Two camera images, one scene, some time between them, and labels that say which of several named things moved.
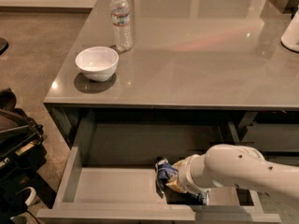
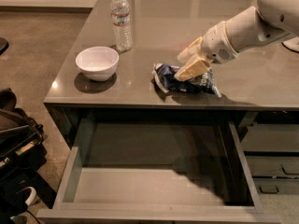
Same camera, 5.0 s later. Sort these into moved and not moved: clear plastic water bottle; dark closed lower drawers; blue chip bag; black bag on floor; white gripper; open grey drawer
Moved: white gripper; blue chip bag
Not moved: black bag on floor; open grey drawer; dark closed lower drawers; clear plastic water bottle
